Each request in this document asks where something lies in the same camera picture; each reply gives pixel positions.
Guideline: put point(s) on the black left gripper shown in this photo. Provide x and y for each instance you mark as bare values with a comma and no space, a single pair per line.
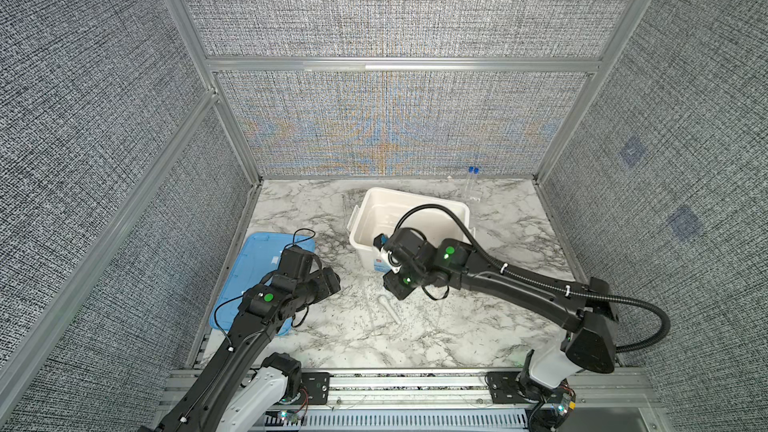
327,283

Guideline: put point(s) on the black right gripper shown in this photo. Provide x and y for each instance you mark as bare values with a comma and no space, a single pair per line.
393,287

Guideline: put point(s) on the white ceramic pestle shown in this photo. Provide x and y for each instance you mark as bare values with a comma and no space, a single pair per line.
390,310

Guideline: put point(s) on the white plastic storage box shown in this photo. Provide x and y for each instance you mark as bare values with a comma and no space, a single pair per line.
380,211

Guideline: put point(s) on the blue plastic box lid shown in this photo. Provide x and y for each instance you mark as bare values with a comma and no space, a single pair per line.
259,255

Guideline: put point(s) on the clear acrylic tube rack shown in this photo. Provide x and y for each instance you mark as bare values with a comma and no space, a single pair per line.
486,188

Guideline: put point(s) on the blue capped test tube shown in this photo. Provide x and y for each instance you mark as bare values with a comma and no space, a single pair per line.
475,194
468,183

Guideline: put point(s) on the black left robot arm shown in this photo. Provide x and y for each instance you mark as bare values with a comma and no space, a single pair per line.
300,281

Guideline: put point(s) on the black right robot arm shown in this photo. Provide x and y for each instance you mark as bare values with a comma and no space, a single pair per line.
588,324

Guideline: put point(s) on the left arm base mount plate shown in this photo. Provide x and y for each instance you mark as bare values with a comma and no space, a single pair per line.
314,388

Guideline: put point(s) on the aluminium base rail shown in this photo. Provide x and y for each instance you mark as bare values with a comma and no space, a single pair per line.
429,400

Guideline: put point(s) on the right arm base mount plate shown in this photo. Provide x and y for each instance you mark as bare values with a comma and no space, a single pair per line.
503,387

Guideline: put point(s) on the horizontal aluminium wall bar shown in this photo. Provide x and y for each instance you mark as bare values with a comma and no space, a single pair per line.
391,64

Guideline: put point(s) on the left corner aluminium frame post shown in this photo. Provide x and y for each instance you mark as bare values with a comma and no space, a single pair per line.
196,52

